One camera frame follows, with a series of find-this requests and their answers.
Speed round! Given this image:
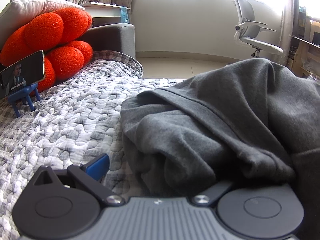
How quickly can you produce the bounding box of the white desk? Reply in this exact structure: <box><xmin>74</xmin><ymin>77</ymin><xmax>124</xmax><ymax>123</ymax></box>
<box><xmin>81</xmin><ymin>2</ymin><xmax>132</xmax><ymax>27</ymax></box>

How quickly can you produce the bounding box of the grey checkered quilted blanket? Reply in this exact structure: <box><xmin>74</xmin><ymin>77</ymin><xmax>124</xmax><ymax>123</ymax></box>
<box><xmin>0</xmin><ymin>50</ymin><xmax>187</xmax><ymax>240</ymax></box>

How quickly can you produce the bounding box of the grey sweatshirt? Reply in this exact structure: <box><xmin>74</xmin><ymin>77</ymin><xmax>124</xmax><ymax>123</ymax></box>
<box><xmin>120</xmin><ymin>58</ymin><xmax>320</xmax><ymax>240</ymax></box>

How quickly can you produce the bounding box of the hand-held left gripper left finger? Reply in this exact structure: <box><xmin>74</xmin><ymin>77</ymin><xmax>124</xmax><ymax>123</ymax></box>
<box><xmin>34</xmin><ymin>153</ymin><xmax>125</xmax><ymax>205</ymax></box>

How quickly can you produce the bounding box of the blue chair-shaped phone stand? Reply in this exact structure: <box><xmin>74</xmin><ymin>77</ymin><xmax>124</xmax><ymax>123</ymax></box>
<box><xmin>7</xmin><ymin>82</ymin><xmax>42</xmax><ymax>117</ymax></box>

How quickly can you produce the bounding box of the smartphone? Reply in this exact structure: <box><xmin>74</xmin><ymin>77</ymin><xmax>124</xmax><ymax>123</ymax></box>
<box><xmin>0</xmin><ymin>50</ymin><xmax>46</xmax><ymax>98</ymax></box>

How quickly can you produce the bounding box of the white pillow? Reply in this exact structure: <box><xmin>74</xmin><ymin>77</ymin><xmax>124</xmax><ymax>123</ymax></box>
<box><xmin>0</xmin><ymin>0</ymin><xmax>86</xmax><ymax>48</ymax></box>

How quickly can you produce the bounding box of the white office chair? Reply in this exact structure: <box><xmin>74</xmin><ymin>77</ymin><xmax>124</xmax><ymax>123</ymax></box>
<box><xmin>232</xmin><ymin>0</ymin><xmax>284</xmax><ymax>58</ymax></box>

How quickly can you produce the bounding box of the wooden shelf unit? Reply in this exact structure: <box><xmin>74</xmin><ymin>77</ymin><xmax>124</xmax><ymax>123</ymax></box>
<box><xmin>287</xmin><ymin>5</ymin><xmax>320</xmax><ymax>81</ymax></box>

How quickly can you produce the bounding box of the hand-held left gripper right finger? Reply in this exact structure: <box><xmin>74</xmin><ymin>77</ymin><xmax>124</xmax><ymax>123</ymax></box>
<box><xmin>192</xmin><ymin>182</ymin><xmax>235</xmax><ymax>207</ymax></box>

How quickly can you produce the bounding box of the grey upholstered sofa armrest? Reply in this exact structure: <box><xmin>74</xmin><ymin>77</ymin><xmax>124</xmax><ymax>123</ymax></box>
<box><xmin>77</xmin><ymin>23</ymin><xmax>136</xmax><ymax>60</ymax></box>

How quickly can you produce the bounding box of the red flower-shaped cushion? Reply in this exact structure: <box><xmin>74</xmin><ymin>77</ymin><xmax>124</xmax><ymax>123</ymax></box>
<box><xmin>0</xmin><ymin>7</ymin><xmax>93</xmax><ymax>93</ymax></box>

